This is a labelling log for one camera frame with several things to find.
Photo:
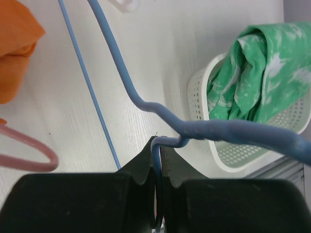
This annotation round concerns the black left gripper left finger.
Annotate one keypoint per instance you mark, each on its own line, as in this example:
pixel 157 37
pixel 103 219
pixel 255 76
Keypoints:
pixel 119 202

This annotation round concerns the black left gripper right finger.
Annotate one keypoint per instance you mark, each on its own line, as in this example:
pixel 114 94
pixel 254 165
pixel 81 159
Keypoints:
pixel 194 203

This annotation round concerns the blue wire hanger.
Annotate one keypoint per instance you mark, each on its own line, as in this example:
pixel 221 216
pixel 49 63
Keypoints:
pixel 280 140

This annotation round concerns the green white patterned trousers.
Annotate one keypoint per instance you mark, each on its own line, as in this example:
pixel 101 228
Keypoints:
pixel 267 69

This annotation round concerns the pink hanger with orange trousers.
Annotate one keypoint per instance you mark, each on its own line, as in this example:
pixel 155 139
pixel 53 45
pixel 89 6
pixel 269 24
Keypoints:
pixel 25 148

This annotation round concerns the orange trousers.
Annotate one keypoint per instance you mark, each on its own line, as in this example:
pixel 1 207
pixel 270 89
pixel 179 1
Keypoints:
pixel 19 34

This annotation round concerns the white perforated plastic basket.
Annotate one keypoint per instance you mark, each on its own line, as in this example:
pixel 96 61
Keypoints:
pixel 231 157

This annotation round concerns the silver clothes rack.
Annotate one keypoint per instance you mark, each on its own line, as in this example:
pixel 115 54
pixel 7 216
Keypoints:
pixel 126 6

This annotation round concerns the aluminium rail frame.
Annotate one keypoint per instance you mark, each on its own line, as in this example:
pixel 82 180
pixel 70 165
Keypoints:
pixel 288 169

